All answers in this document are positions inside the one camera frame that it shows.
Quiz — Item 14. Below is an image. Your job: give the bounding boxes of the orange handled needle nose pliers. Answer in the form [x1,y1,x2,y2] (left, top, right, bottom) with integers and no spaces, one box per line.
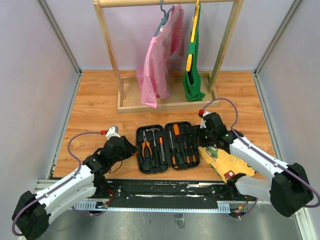
[142,130,152,160]

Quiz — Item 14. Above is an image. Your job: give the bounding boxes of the claw hammer black handle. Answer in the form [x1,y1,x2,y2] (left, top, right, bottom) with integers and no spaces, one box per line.
[146,127,160,146]

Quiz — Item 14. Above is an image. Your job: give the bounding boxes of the black plastic tool case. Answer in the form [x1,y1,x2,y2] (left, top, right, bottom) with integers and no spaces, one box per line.
[136,121,200,174]

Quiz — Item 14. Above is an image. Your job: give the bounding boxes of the black orange handled screwdriver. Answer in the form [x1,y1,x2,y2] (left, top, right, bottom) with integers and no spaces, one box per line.
[169,131,179,169]

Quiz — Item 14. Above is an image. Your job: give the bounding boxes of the orange handled awl screwdriver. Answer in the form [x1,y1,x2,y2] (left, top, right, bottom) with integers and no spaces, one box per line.
[173,124,180,146]

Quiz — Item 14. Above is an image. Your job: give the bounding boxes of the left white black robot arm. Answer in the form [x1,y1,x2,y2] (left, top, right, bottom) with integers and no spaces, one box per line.
[11,136,137,240]

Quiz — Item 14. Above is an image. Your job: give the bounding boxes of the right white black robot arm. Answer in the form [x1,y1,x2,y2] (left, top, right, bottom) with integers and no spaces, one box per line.
[198,110,314,217]

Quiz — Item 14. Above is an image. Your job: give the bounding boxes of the yellow cartoon cloth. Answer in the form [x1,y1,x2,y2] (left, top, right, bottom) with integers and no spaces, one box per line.
[198,146,266,183]

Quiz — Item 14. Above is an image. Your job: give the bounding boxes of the wooden clothes rack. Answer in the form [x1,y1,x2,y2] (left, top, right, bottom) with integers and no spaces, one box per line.
[93,0,243,114]

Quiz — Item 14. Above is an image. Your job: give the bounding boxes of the green garment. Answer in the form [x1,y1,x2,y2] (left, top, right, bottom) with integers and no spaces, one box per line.
[183,3,205,102]

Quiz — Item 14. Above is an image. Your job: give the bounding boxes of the pink garment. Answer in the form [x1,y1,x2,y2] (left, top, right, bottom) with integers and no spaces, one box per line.
[136,4,185,108]

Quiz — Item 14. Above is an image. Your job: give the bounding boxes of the yellow clothes hanger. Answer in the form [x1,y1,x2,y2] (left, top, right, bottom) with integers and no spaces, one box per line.
[185,0,200,72]

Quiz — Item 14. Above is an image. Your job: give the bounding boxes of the teal clothes hanger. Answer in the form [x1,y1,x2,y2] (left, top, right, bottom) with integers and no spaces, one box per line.
[153,0,175,37]

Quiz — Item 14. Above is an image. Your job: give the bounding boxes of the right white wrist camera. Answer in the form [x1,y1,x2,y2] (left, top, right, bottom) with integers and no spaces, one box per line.
[200,111,211,129]

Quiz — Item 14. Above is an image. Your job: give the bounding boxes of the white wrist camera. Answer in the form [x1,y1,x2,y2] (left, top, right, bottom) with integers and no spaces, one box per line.
[200,111,211,129]
[105,125,121,140]

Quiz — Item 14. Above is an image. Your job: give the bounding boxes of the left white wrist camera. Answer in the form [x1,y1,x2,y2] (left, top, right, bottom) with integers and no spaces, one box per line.
[105,125,121,140]

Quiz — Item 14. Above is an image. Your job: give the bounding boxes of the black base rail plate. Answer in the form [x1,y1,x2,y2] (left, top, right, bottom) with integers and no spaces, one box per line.
[104,178,246,204]

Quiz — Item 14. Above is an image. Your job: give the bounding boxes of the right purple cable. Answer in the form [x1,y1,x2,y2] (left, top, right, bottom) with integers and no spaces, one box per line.
[197,97,320,221]

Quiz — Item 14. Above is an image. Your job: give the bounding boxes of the purple cable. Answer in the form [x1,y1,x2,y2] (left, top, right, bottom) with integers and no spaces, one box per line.
[11,129,107,237]
[197,97,320,221]

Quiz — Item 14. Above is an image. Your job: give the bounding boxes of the slotted aluminium cable duct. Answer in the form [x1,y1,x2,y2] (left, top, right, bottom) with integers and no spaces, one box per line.
[74,197,231,213]

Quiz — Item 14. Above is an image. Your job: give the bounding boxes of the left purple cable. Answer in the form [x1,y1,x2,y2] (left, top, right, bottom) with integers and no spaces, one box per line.
[11,129,107,237]

